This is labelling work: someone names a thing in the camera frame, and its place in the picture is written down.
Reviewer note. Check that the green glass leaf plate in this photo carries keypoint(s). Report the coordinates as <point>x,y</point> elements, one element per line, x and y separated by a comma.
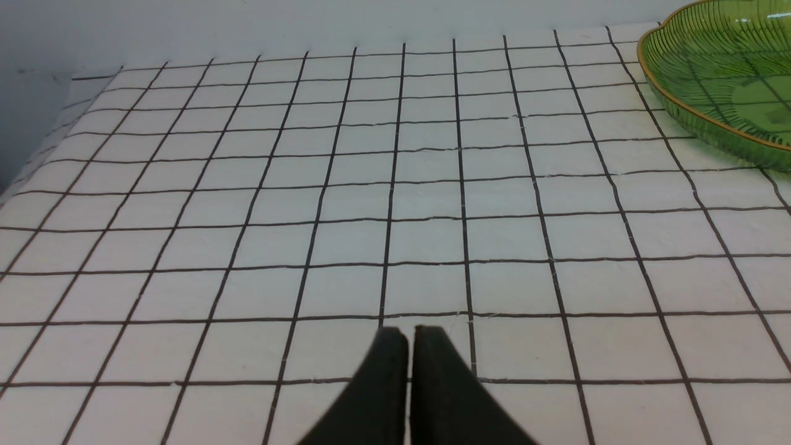
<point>721,69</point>

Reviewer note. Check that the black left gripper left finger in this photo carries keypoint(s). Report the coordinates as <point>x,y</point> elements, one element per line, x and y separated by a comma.
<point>372,407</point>

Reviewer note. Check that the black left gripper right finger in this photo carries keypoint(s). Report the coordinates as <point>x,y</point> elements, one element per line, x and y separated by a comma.
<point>447,403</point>

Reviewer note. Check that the white checkered tablecloth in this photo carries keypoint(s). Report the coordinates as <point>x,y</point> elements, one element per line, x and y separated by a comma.
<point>202,251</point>

